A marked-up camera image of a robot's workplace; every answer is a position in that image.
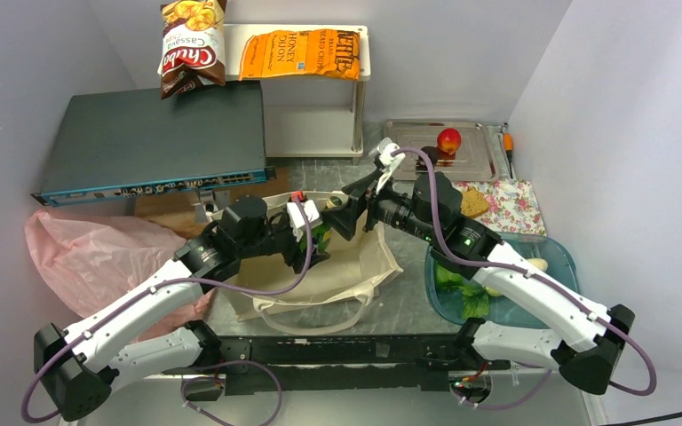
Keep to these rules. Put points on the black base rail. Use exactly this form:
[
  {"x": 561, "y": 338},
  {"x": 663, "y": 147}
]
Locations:
[{"x": 428, "y": 362}]

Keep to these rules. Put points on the pink plastic grocery bag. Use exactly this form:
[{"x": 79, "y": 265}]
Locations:
[{"x": 91, "y": 261}]

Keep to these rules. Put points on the green pepper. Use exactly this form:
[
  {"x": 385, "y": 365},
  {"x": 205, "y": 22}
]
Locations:
[{"x": 445, "y": 280}]

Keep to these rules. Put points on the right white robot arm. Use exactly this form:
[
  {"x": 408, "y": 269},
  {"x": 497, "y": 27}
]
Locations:
[{"x": 583, "y": 340}]

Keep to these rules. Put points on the white radish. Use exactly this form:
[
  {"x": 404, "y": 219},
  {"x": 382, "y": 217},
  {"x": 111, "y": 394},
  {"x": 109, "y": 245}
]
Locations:
[{"x": 539, "y": 264}]

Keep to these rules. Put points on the silver metal tray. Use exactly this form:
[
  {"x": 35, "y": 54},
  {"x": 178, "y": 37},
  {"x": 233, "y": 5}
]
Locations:
[{"x": 473, "y": 162}]

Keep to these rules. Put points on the red apple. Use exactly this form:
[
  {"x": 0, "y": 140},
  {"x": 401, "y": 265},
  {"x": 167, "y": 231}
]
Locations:
[{"x": 449, "y": 141}]

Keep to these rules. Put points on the orange snack packet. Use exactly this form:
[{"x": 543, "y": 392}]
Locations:
[{"x": 326, "y": 52}]

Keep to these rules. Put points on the dark blue network switch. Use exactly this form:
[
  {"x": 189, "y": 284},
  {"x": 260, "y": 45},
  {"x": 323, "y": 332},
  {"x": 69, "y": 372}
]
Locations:
[{"x": 127, "y": 144}]

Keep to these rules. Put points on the white two-tier shelf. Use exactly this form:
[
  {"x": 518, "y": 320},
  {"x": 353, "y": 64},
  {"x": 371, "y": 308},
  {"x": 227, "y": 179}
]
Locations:
[{"x": 312, "y": 116}]

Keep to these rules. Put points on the grey metal bracket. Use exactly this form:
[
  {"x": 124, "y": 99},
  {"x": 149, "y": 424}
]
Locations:
[{"x": 208, "y": 202}]

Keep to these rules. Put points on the beige canvas tote bag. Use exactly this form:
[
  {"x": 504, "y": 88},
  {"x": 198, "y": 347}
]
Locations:
[{"x": 354, "y": 272}]

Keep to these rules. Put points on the orange handled screwdriver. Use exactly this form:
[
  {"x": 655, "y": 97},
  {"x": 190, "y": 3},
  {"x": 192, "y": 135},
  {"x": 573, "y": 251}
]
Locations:
[{"x": 508, "y": 149}]

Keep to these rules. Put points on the floral cloth mat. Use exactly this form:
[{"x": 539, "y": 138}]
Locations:
[{"x": 513, "y": 206}]

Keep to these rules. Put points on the teal plastic tray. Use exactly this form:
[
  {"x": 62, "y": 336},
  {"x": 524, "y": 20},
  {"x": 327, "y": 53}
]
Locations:
[{"x": 471, "y": 298}]

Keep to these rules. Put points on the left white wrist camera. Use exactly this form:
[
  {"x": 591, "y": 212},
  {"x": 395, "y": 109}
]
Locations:
[{"x": 303, "y": 214}]

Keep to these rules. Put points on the brown snack packet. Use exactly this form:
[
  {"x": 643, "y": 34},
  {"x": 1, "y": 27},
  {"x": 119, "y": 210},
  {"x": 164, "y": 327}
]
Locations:
[{"x": 193, "y": 49}]

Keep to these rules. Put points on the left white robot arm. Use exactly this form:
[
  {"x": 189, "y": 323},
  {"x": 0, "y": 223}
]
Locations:
[{"x": 81, "y": 365}]

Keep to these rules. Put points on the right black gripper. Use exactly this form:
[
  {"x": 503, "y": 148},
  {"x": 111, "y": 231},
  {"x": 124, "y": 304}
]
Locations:
[{"x": 344, "y": 216}]

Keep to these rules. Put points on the brown bread slice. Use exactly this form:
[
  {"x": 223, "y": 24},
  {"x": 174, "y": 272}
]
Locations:
[{"x": 474, "y": 204}]

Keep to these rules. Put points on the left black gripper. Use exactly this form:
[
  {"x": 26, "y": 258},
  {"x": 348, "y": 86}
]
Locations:
[{"x": 293, "y": 256}]

